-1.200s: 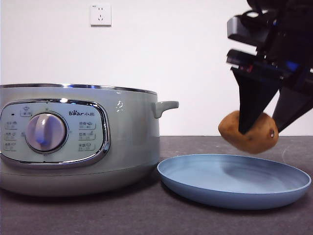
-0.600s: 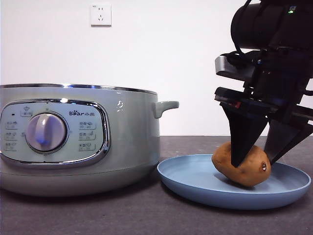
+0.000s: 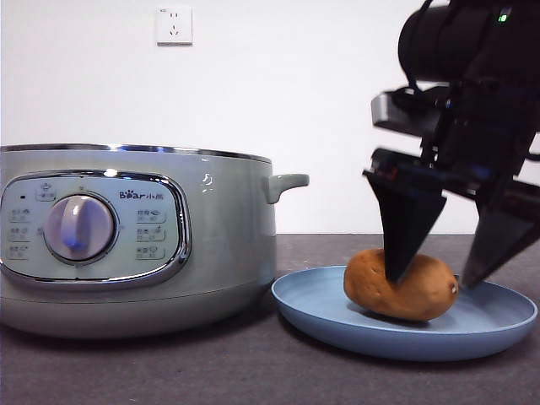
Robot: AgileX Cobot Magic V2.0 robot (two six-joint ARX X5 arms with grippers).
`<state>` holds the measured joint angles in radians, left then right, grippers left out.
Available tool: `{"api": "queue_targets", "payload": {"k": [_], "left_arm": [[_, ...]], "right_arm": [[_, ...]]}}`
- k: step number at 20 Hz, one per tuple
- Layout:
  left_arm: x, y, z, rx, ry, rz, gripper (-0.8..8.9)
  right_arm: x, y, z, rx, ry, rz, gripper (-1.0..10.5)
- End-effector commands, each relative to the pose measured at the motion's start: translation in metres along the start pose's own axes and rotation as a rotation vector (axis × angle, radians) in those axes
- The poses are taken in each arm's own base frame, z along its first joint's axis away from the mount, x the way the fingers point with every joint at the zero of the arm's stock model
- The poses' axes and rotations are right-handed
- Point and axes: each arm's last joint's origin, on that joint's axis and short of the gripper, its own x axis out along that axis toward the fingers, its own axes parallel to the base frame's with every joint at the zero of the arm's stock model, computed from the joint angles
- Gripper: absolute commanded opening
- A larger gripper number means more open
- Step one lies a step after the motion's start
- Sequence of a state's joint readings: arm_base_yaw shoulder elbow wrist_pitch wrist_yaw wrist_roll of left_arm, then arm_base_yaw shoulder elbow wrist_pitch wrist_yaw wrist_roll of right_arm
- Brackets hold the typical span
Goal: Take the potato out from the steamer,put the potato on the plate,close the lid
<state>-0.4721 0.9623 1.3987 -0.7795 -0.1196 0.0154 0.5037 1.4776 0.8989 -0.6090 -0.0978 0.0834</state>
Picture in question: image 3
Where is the brown potato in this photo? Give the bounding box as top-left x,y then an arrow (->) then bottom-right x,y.
343,247 -> 460,322

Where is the blue round plate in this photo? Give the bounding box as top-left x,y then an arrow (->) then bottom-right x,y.
270,264 -> 539,363

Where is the pale green electric steamer pot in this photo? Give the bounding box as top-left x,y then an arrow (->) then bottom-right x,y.
0,143 -> 311,341

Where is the white round control dial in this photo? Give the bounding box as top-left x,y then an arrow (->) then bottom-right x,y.
43,194 -> 117,263

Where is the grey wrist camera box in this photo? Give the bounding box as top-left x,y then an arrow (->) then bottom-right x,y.
370,86 -> 451,137

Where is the white wall socket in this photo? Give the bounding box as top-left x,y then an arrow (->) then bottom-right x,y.
156,7 -> 193,46

